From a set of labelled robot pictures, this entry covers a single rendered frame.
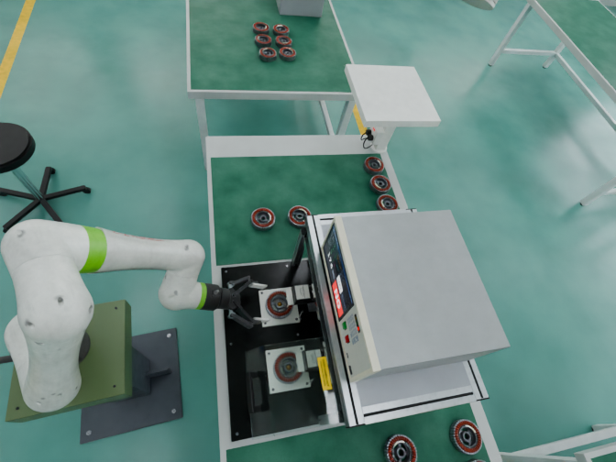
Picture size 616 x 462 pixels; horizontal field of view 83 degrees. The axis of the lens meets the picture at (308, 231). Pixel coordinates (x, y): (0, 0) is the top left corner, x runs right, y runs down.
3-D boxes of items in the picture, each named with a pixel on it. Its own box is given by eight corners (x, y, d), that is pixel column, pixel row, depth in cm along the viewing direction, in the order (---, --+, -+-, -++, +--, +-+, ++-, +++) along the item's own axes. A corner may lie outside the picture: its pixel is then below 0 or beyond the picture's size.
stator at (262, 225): (253, 233, 159) (253, 229, 156) (248, 213, 164) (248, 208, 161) (277, 229, 162) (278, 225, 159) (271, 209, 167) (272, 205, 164)
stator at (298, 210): (302, 233, 164) (303, 228, 161) (282, 221, 165) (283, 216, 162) (314, 216, 169) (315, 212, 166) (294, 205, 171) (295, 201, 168)
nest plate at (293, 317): (262, 327, 137) (262, 326, 136) (258, 291, 144) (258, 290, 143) (299, 322, 140) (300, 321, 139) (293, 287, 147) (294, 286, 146)
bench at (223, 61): (200, 174, 263) (187, 91, 199) (195, 30, 350) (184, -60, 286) (338, 170, 287) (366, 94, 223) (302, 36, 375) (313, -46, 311)
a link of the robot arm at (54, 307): (28, 428, 91) (23, 336, 59) (15, 372, 98) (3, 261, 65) (85, 403, 101) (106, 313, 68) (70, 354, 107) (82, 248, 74)
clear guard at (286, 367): (252, 440, 97) (252, 440, 92) (245, 352, 109) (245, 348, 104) (360, 417, 105) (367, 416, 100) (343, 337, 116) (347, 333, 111)
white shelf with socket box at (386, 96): (339, 188, 181) (366, 121, 142) (325, 136, 199) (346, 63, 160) (401, 185, 189) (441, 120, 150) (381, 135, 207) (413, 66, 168)
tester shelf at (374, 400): (346, 428, 97) (349, 428, 93) (304, 221, 129) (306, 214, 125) (480, 400, 107) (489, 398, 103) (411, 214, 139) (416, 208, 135)
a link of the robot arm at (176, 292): (150, 301, 116) (158, 314, 107) (161, 265, 115) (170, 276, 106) (191, 304, 124) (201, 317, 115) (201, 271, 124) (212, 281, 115)
